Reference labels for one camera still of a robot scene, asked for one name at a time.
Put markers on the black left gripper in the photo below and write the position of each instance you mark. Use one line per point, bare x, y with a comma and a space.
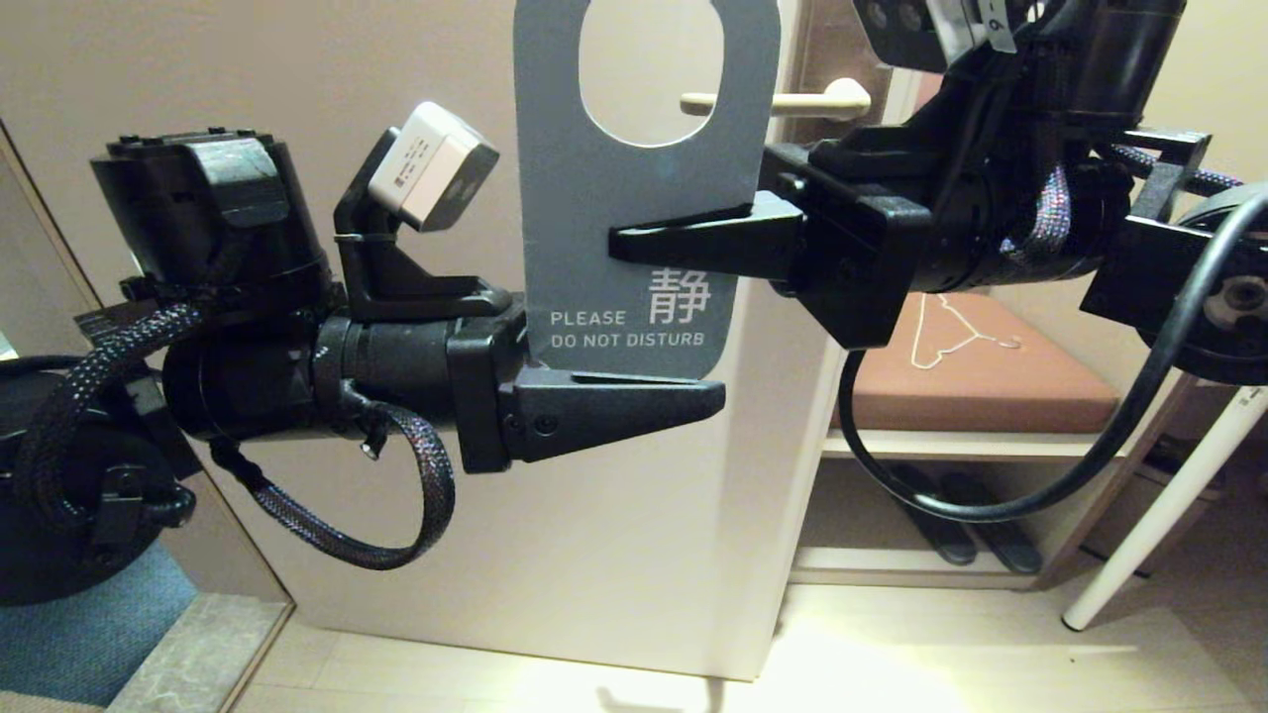
480, 356

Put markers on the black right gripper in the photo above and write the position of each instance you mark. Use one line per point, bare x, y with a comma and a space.
872, 248

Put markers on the grey do-not-disturb door sign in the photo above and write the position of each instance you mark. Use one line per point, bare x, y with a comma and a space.
594, 198

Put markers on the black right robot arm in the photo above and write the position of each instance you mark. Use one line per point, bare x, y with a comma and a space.
1218, 297

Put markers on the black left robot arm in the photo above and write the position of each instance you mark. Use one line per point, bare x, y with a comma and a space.
198, 218

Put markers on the grey marble door threshold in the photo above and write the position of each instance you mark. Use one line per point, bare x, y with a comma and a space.
198, 654

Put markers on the beige room door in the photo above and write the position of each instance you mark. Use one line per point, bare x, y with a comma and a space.
198, 59

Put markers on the beige wooden bench shelf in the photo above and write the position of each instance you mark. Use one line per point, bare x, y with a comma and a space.
951, 446

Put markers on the brown leather bench cushion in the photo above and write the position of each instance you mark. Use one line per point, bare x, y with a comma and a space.
1020, 396

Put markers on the black slipper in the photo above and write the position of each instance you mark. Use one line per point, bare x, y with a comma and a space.
1010, 550
946, 545

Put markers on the white table leg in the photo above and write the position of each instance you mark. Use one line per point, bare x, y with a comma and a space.
1159, 515

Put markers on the blue patterned hallway carpet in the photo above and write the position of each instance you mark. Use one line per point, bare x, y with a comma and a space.
109, 644

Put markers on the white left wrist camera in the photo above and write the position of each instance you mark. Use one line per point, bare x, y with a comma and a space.
436, 163

